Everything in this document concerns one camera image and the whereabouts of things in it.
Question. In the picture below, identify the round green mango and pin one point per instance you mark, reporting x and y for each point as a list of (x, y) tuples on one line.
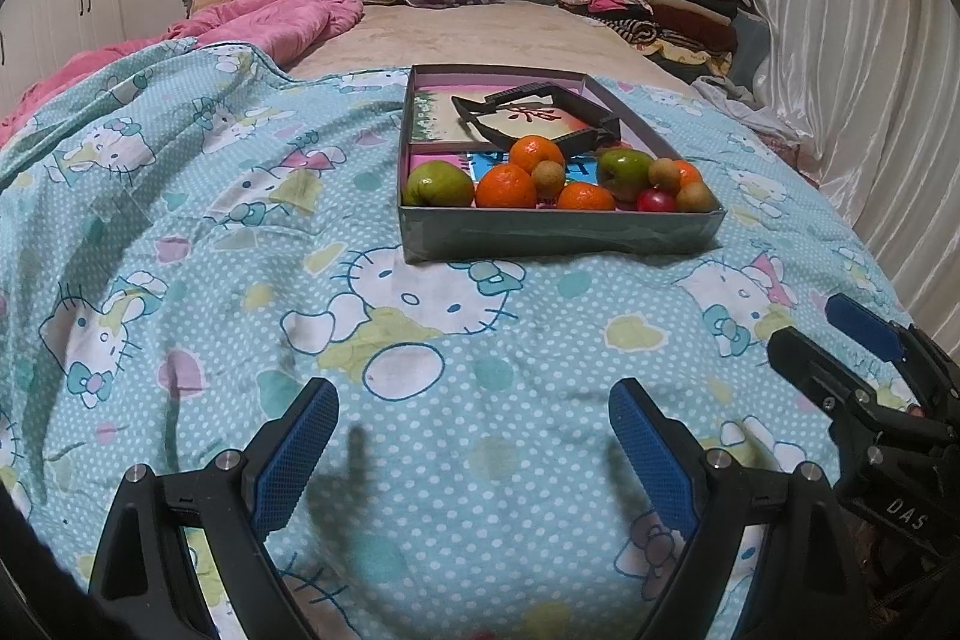
[(625, 171)]

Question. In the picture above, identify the crumpled white cloth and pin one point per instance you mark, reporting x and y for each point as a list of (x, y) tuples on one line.
[(742, 104)]

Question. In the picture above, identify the orange mandarin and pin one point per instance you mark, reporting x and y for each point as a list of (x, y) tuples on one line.
[(585, 199), (534, 151), (690, 169), (506, 189)]

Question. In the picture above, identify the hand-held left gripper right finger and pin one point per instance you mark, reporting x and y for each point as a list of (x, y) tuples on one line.
[(652, 452)]

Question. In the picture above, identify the gray cloth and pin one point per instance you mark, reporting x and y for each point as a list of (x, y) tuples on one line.
[(752, 44)]

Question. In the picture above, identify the gray cardboard box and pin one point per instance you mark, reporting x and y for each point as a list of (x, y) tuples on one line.
[(562, 235)]

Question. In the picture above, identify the pink quilt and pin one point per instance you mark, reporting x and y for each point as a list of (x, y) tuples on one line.
[(262, 18)]

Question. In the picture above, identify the pile of folded clothes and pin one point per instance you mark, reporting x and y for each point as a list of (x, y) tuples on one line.
[(660, 3)]

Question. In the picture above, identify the beige bed sheet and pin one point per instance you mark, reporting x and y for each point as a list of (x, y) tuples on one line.
[(487, 33)]

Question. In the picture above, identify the small brownish green jujube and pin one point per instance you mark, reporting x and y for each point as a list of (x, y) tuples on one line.
[(548, 178), (695, 197), (664, 172)]

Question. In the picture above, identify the blue cartoon cat blanket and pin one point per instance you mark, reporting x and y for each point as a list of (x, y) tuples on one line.
[(225, 272)]

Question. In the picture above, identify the red cherry tomato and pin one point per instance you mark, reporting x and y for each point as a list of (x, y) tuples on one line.
[(655, 203)]

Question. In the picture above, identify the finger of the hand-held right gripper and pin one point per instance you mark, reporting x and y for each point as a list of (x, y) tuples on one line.
[(825, 385), (862, 321)]

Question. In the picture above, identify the white satin curtain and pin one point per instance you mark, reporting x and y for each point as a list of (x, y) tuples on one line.
[(847, 48)]

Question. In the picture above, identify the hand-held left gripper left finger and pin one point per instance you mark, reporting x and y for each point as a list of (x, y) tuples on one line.
[(292, 460)]

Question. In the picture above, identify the black plastic frame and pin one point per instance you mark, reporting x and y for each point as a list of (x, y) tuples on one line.
[(585, 104)]

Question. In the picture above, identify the large green mango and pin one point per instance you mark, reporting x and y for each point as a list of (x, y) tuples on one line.
[(439, 184)]

